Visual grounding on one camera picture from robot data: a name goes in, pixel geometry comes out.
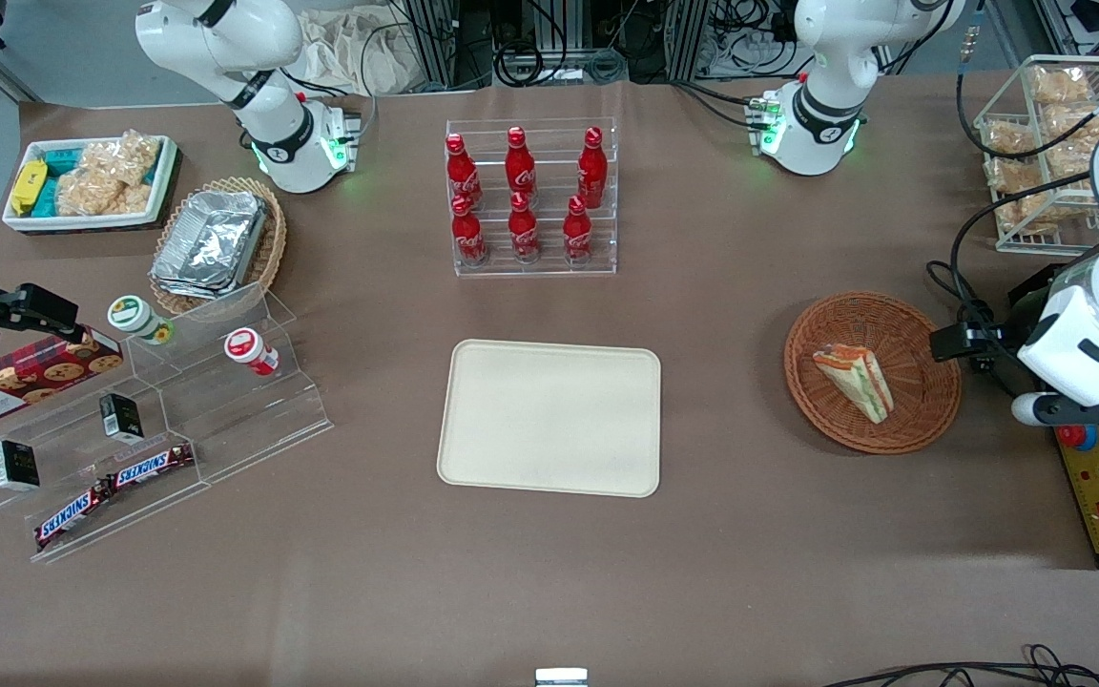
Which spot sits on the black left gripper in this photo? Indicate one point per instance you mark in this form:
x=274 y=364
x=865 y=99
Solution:
x=1015 y=336

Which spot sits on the triangular sandwich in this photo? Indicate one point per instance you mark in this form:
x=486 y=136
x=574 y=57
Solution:
x=855 y=382

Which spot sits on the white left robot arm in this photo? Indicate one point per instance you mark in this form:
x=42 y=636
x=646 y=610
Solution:
x=836 y=57

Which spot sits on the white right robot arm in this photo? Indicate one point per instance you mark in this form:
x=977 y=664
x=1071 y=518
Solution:
x=225 y=38

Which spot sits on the brown round wicker basket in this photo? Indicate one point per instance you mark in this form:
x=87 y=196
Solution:
x=922 y=401

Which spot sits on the white rectangular snack tray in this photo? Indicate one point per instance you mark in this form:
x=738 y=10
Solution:
x=82 y=221

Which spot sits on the light woven wicker basket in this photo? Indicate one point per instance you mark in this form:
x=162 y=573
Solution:
x=270 y=258

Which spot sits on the beige rectangular serving tray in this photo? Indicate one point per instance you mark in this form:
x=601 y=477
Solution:
x=549 y=420

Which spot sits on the red tartan cookie box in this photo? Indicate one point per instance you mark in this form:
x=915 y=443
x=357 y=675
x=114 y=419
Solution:
x=25 y=377

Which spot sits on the green lid yogurt cup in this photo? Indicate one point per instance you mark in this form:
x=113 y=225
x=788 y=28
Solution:
x=130 y=313

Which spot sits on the teal snack pack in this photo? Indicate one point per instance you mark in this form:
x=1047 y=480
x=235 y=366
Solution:
x=63 y=160
x=47 y=198

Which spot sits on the yellow snack pack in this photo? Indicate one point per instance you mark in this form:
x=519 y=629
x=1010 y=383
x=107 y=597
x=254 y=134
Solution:
x=28 y=186

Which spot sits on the clear bag of rice crackers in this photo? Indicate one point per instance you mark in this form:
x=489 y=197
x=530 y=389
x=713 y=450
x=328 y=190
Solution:
x=125 y=157
x=96 y=196

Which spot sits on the small black carton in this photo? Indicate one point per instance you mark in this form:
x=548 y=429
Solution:
x=120 y=418
x=15 y=466

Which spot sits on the bagged fried snack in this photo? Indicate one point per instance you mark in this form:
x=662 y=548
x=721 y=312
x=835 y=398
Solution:
x=1009 y=139
x=1012 y=176
x=1060 y=86
x=1069 y=160
x=1022 y=212
x=1074 y=122

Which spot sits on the aluminium foil container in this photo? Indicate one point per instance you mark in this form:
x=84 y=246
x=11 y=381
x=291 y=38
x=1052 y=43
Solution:
x=211 y=243

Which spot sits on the Snickers chocolate bar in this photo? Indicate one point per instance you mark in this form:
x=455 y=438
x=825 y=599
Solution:
x=72 y=515
x=151 y=466

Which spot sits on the red lid yogurt cup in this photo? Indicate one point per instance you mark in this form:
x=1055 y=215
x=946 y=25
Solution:
x=244 y=345

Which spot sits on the clear acrylic stepped shelf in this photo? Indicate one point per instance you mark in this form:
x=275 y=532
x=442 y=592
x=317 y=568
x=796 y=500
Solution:
x=225 y=420

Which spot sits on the beige cloth bag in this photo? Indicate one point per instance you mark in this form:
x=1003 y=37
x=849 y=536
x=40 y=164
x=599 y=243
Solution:
x=349 y=57

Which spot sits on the red Coca-Cola bottle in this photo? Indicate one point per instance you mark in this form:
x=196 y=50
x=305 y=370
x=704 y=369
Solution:
x=520 y=167
x=468 y=234
x=577 y=232
x=523 y=231
x=462 y=172
x=591 y=172

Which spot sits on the clear acrylic bottle rack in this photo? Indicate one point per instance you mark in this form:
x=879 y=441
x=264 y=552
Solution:
x=549 y=127

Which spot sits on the aluminium frame post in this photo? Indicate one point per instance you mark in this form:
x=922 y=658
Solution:
x=430 y=43
x=693 y=38

